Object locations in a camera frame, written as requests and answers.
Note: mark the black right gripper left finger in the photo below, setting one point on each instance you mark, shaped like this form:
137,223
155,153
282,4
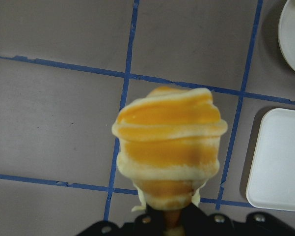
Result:
151,223

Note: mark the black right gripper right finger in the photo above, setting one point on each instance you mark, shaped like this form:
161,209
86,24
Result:
197,223

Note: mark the orange striped bread roll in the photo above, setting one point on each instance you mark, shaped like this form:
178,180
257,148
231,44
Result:
169,144

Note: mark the white round plate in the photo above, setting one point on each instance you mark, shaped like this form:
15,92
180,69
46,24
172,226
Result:
286,33

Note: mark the white rectangular tray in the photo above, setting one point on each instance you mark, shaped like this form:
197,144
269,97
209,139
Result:
271,182

